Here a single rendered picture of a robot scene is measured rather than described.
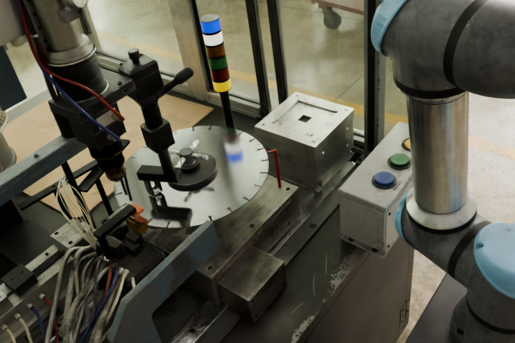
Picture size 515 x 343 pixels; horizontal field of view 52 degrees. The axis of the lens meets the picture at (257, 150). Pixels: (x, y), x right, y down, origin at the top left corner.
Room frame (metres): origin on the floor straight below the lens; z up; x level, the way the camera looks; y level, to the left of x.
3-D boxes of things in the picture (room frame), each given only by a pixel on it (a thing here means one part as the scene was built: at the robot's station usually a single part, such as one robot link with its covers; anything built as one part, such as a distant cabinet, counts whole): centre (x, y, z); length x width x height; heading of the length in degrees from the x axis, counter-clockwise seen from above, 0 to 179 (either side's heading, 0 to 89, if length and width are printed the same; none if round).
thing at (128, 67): (0.81, 0.18, 1.17); 0.06 x 0.05 x 0.20; 128
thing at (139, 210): (0.74, 0.28, 0.95); 0.10 x 0.03 x 0.07; 137
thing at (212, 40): (1.17, 0.06, 1.11); 0.05 x 0.04 x 0.03; 47
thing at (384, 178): (0.81, -0.25, 0.90); 0.04 x 0.04 x 0.02
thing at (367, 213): (0.87, -0.29, 0.82); 0.28 x 0.11 x 0.15; 137
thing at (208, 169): (0.88, 0.15, 0.96); 0.11 x 0.11 x 0.03
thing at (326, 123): (1.08, -0.13, 0.82); 0.18 x 0.18 x 0.15; 47
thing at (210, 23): (1.17, 0.06, 1.14); 0.05 x 0.04 x 0.03; 47
